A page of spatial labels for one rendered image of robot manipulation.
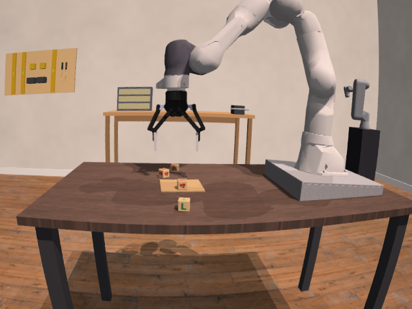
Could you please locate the tan letter block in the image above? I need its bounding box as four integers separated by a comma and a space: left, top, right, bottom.
171, 164, 179, 173
178, 198, 190, 212
177, 179, 187, 190
158, 168, 169, 178

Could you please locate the peach flat mat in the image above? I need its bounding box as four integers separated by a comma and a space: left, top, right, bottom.
160, 180, 205, 192

